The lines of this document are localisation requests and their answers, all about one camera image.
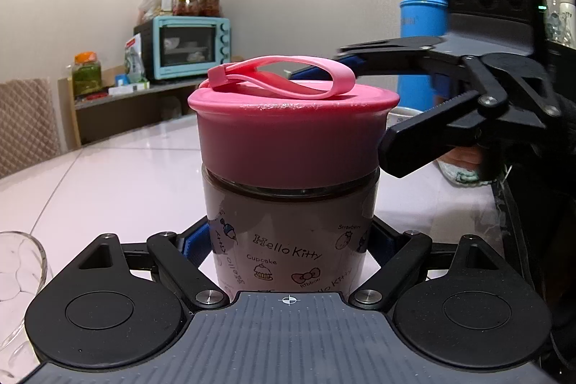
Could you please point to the clear plastic food bag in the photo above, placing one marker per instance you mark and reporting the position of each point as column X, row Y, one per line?
column 147, row 8

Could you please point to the floral print mug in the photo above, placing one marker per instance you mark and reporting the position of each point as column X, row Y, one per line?
column 461, row 168

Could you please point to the pink bottle cap with loop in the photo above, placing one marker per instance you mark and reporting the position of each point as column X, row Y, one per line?
column 288, row 132

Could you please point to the tall jar with red contents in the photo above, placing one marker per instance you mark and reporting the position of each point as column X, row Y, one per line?
column 209, row 4

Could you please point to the clear plastic bottle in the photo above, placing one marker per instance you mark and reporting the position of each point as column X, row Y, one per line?
column 560, row 15

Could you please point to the red and green printed box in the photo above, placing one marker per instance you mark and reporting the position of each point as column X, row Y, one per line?
column 136, row 60

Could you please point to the wooden side shelf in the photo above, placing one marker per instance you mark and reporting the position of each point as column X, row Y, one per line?
column 130, row 107

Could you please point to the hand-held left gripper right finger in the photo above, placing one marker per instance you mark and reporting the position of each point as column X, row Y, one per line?
column 400, row 253

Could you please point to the blue thermos flask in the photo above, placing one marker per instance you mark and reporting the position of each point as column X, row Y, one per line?
column 420, row 19

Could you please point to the clear dimpled glass cup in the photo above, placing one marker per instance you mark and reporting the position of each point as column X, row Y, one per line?
column 22, row 276

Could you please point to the teal toaster oven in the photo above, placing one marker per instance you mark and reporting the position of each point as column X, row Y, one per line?
column 189, row 46

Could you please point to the flat green and white box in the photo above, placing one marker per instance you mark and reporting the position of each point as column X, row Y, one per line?
column 130, row 87

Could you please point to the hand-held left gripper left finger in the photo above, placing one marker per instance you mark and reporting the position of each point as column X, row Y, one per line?
column 193, row 244

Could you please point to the small jar with red contents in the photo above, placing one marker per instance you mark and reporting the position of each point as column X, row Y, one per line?
column 186, row 7

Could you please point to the small blue and white box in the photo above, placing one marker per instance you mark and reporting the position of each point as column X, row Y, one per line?
column 121, row 79

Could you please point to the green jar with orange lid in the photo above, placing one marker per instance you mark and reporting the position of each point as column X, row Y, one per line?
column 87, row 78

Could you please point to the beige quilted chair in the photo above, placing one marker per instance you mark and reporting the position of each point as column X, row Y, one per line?
column 27, row 127

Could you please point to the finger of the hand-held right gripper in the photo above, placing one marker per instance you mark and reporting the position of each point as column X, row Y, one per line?
column 423, row 132
column 405, row 53

